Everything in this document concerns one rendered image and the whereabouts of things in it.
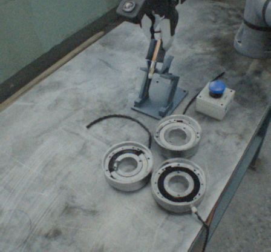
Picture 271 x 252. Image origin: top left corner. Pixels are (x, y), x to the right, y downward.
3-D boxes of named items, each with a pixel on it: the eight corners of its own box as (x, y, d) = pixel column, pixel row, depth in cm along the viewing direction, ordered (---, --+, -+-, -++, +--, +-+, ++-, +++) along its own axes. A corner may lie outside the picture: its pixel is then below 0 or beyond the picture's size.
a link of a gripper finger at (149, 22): (165, 37, 71) (167, 3, 64) (152, 50, 68) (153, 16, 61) (153, 33, 72) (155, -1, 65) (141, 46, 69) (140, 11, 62)
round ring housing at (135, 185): (129, 203, 58) (127, 193, 55) (94, 174, 63) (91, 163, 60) (164, 170, 63) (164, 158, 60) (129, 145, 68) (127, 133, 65)
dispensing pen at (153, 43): (135, 94, 69) (154, 22, 64) (143, 94, 72) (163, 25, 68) (143, 97, 68) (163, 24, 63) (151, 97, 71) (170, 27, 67)
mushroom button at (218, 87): (219, 108, 71) (221, 91, 67) (204, 102, 73) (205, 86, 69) (225, 98, 73) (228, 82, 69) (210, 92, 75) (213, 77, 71)
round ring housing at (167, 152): (198, 165, 63) (199, 152, 60) (150, 159, 65) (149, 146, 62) (202, 128, 70) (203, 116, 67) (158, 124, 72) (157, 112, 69)
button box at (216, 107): (221, 121, 71) (224, 106, 68) (195, 111, 74) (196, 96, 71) (234, 102, 75) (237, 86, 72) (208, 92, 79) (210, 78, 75)
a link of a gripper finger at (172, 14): (181, 34, 62) (176, -6, 56) (178, 38, 61) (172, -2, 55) (162, 31, 64) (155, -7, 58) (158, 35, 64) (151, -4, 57)
